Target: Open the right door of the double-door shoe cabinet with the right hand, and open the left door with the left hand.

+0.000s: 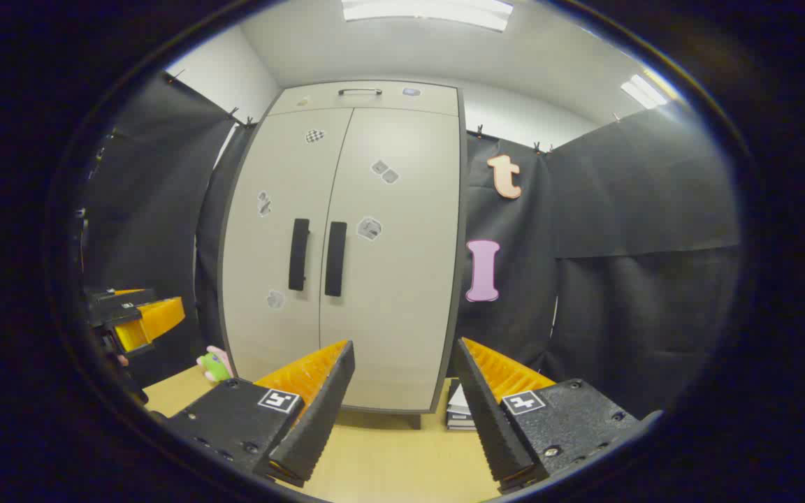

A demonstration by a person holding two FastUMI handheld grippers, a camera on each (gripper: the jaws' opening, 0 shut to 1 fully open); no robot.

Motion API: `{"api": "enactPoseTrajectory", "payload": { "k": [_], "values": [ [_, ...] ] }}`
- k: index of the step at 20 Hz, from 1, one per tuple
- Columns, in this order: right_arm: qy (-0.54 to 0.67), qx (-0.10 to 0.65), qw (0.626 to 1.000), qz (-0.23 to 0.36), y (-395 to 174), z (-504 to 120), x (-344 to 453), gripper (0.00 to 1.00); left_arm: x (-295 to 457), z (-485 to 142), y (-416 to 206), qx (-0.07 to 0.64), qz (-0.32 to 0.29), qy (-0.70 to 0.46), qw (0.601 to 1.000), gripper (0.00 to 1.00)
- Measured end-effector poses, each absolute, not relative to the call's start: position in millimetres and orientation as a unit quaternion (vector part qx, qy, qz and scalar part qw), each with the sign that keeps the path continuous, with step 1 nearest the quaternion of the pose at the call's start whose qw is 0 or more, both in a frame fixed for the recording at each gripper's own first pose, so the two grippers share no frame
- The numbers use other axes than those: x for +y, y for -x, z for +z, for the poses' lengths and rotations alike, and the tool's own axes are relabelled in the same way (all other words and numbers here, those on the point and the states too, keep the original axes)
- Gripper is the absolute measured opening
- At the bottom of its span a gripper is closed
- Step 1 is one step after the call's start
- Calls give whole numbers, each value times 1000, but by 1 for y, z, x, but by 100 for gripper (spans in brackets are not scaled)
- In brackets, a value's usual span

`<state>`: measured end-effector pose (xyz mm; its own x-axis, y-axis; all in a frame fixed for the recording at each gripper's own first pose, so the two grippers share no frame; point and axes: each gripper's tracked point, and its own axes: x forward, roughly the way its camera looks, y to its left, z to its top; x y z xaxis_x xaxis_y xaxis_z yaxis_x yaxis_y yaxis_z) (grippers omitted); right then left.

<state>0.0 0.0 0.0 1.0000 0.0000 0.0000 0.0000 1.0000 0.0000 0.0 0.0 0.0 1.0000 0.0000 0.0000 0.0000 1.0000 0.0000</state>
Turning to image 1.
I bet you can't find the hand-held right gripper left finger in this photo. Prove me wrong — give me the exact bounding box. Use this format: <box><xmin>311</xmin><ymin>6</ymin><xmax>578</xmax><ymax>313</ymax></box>
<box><xmin>154</xmin><ymin>340</ymin><xmax>356</xmax><ymax>488</ymax></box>

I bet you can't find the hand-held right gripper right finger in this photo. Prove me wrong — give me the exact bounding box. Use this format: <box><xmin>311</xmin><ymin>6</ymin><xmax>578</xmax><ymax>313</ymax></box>
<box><xmin>450</xmin><ymin>337</ymin><xmax>663</xmax><ymax>495</ymax></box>

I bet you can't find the beige double-door shoe cabinet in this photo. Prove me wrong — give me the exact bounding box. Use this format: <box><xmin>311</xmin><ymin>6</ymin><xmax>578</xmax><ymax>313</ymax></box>
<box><xmin>217</xmin><ymin>80</ymin><xmax>467</xmax><ymax>428</ymax></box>

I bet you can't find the small stack of books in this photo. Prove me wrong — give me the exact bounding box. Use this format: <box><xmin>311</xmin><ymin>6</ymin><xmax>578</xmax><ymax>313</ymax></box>
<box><xmin>446</xmin><ymin>381</ymin><xmax>477</xmax><ymax>431</ymax></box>

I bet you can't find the green and pink plush toy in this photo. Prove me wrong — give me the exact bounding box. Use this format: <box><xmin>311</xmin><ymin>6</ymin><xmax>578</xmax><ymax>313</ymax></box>
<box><xmin>196</xmin><ymin>346</ymin><xmax>234</xmax><ymax>384</ymax></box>

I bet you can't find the black backdrop cloth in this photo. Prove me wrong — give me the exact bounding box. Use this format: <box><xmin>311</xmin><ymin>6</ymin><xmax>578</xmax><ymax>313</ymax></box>
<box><xmin>448</xmin><ymin>105</ymin><xmax>742</xmax><ymax>420</ymax></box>
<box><xmin>85</xmin><ymin>70</ymin><xmax>256</xmax><ymax>388</ymax></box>

